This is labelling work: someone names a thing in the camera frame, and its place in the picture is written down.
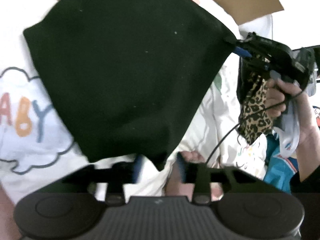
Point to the person right hand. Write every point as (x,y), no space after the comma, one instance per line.
(307,151)

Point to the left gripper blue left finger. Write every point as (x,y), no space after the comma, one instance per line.
(122,173)

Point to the black bear pattern garment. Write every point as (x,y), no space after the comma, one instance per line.
(127,76)

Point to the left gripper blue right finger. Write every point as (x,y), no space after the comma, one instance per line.
(205,192)

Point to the cream bear print quilt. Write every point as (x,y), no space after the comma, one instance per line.
(36,148)

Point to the leopard print garment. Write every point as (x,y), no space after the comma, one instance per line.
(251,93)

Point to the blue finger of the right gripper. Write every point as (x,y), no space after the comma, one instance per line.
(241,52)

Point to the blue patterned garment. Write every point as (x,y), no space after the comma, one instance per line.
(279,170)

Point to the person bare foot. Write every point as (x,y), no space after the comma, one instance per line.
(182,178)

